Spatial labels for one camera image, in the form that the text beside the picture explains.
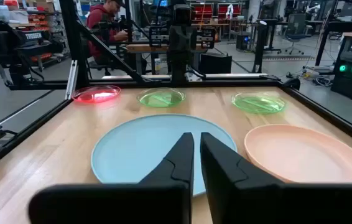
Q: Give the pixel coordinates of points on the black aluminium table frame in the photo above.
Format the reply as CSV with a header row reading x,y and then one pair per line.
x,y
225,83

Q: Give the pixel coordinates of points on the pink cup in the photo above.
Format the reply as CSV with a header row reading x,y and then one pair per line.
x,y
96,94

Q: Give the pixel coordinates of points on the black round-top post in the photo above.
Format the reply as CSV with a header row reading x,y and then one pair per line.
x,y
260,46

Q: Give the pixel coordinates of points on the green cup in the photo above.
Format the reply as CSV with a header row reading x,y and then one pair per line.
x,y
258,104
160,99

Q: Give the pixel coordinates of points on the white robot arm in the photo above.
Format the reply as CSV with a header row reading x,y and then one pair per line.
x,y
229,11

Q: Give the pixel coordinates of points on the large round plastic plate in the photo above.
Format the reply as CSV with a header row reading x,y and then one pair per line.
x,y
132,149

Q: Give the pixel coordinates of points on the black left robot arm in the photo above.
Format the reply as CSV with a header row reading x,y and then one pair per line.
x,y
179,68

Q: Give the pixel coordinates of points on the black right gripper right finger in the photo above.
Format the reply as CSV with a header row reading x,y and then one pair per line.
x,y
257,202

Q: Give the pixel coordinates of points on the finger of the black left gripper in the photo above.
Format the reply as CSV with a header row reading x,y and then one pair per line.
x,y
189,43
176,43

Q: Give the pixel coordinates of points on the wooden workbench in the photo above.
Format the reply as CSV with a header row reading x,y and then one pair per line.
x,y
145,48

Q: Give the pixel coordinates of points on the peach plastic plate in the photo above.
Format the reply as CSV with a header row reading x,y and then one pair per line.
x,y
300,155

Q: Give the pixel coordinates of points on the black computer case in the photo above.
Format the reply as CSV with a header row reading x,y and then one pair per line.
x,y
214,63

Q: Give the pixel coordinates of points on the grey office chair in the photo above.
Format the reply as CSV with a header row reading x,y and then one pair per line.
x,y
295,26

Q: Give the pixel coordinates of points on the small black computer tower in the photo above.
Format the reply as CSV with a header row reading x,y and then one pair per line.
x,y
242,43

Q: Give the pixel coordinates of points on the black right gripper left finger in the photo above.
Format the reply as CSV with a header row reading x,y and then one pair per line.
x,y
163,202

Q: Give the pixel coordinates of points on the black desk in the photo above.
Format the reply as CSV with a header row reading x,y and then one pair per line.
x,y
322,46

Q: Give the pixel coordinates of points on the person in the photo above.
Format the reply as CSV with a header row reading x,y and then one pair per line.
x,y
96,18

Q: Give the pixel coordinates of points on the silver aluminium bar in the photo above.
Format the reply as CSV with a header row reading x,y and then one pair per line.
x,y
232,76

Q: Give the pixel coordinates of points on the rack of red bins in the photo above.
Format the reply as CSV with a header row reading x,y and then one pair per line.
x,y
202,11

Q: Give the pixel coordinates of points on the silver aluminium bracket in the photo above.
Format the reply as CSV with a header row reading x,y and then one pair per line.
x,y
71,81

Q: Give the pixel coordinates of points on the black computer with green lights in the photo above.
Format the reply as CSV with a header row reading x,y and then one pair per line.
x,y
347,81

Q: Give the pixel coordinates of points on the shelf with orange bins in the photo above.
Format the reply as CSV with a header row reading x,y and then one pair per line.
x,y
43,23

